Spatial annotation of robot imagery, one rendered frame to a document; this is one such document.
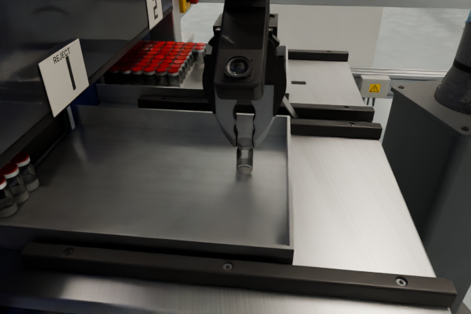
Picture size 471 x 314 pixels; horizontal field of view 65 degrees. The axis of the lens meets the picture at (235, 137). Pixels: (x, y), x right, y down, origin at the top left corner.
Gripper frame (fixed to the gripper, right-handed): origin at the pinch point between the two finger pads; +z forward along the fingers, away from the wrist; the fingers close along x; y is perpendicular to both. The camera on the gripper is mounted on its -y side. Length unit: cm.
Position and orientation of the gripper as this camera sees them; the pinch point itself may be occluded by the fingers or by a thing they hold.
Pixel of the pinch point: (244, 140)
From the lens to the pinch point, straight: 46.5
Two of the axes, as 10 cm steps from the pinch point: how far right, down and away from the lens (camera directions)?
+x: -9.9, -0.4, 1.0
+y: 1.1, -5.2, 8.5
